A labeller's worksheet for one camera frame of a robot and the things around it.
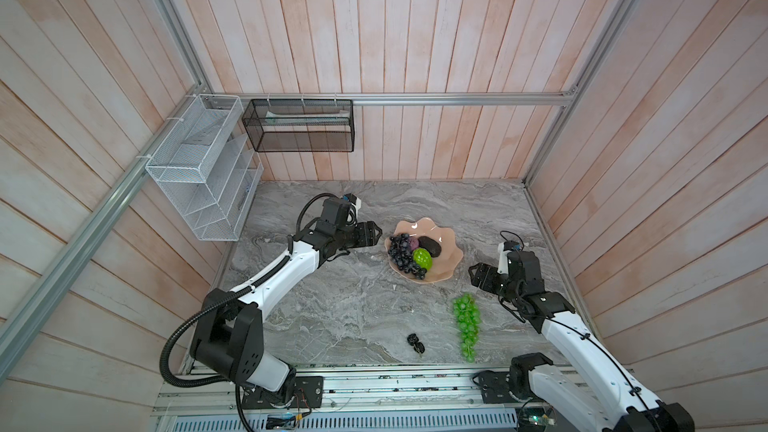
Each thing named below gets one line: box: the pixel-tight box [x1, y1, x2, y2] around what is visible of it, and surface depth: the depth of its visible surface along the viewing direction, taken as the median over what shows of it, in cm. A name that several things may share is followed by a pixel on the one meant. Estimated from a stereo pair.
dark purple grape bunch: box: [388, 234, 427, 280], surface depth 92 cm
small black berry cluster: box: [407, 333, 425, 358], surface depth 81 cm
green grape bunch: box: [454, 293, 481, 363], surface depth 82 cm
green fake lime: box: [412, 247, 433, 271], surface depth 93 cm
